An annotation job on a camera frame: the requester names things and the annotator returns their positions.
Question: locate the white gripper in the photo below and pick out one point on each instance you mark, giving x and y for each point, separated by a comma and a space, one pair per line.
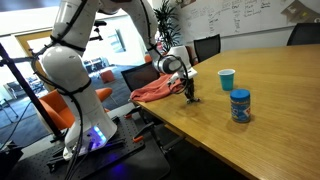
185, 74

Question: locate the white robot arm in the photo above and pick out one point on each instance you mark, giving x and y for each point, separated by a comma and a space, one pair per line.
62, 62

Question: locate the far blue plastic cup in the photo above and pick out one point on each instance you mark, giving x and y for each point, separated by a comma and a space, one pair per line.
227, 79

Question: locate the orange cloth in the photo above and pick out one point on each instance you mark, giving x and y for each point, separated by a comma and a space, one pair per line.
156, 90

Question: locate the black office chair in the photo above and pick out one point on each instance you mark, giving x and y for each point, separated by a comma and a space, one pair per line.
207, 47
305, 33

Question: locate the blue lidded jar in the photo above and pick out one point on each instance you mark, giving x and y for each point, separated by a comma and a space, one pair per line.
240, 105

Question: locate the black chair near cloth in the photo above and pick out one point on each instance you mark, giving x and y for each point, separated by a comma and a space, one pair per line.
140, 76

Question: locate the potted green plant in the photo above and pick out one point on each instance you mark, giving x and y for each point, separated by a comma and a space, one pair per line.
168, 31

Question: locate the orange clamp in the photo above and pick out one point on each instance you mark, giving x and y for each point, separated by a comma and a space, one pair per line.
137, 139
128, 116

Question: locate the orange armchair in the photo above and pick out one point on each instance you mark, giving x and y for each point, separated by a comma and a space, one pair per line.
58, 110

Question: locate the black mounting base plate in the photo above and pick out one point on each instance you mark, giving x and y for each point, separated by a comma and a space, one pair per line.
120, 159

